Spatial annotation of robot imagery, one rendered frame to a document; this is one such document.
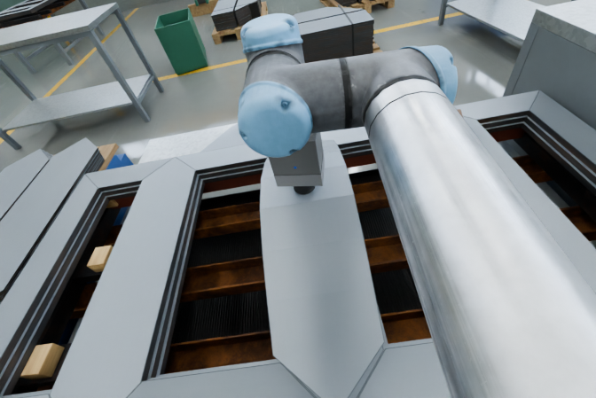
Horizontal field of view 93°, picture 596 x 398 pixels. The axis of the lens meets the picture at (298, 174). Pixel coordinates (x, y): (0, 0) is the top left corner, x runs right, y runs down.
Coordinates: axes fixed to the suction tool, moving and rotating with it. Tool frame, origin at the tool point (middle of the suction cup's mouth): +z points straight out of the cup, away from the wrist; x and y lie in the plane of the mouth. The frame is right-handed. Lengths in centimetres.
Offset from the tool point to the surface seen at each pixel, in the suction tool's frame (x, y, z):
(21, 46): -172, 260, 11
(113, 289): 16, 46, 16
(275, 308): 21.1, 3.6, 5.8
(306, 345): 25.2, -1.6, 9.0
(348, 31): -253, -4, 60
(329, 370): 27.9, -5.3, 11.1
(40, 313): 22, 65, 18
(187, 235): -0.5, 35.7, 18.7
